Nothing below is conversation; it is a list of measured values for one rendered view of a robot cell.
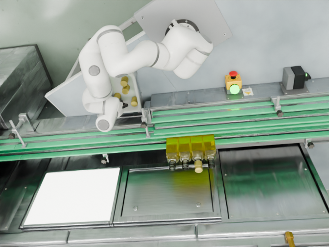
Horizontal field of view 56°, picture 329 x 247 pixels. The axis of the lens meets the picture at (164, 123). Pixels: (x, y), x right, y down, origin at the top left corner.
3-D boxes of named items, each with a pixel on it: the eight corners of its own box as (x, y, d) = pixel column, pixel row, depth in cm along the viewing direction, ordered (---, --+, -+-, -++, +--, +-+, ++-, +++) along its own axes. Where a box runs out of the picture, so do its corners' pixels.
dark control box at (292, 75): (281, 81, 152) (286, 90, 145) (283, 66, 147) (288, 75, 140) (298, 79, 151) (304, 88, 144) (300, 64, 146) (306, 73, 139)
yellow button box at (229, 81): (224, 86, 155) (226, 94, 149) (224, 73, 150) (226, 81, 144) (239, 85, 154) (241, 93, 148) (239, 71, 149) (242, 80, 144)
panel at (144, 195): (46, 174, 166) (21, 231, 140) (44, 170, 165) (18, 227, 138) (214, 162, 157) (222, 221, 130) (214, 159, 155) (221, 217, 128)
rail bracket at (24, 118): (32, 125, 171) (15, 154, 153) (19, 100, 160) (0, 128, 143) (40, 125, 170) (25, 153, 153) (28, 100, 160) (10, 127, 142)
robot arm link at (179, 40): (137, 55, 105) (162, 14, 97) (181, 65, 123) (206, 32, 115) (150, 73, 101) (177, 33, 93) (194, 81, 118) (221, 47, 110)
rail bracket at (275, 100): (268, 100, 144) (275, 117, 134) (269, 86, 140) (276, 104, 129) (277, 99, 144) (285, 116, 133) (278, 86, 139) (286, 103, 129)
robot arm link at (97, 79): (135, 88, 112) (124, 54, 116) (132, 59, 92) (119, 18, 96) (90, 100, 110) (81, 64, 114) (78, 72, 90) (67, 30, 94)
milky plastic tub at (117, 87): (111, 104, 164) (108, 114, 157) (100, 67, 150) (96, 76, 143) (143, 101, 162) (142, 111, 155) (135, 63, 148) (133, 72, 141)
